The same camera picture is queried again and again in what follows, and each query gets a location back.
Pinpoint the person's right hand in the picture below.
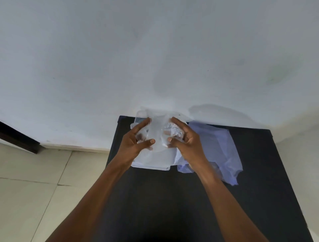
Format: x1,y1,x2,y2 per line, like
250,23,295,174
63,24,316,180
166,116,208,171

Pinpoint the person's left hand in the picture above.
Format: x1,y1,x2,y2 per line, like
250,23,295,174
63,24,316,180
115,117,156,167

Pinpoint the clear plastic container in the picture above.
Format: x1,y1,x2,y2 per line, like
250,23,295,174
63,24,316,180
130,108,190,172

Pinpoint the blue translucent plastic bag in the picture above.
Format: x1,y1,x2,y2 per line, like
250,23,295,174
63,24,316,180
177,120,244,186

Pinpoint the person's right forearm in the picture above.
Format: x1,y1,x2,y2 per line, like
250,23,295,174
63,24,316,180
195,163,270,242

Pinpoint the person's left forearm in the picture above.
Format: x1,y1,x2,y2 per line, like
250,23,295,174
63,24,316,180
46,159,133,242

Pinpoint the dark wooden furniture base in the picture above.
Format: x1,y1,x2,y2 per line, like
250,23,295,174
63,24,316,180
0,121,42,155

